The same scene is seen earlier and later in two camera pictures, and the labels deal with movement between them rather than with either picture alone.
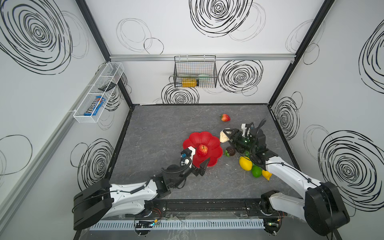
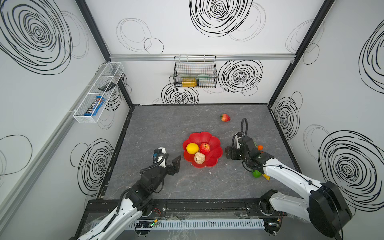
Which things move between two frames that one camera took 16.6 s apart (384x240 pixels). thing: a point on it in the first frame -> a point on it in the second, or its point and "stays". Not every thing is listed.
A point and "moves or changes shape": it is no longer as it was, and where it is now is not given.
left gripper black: (196, 166) -> (169, 168)
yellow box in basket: (190, 82) stays
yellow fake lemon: (245, 163) moves or changes shape
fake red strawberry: (225, 117) stays
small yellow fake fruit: (266, 174) stays
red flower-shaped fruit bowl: (207, 146) stays
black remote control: (111, 86) stays
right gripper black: (237, 138) -> (235, 153)
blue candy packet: (95, 105) stays
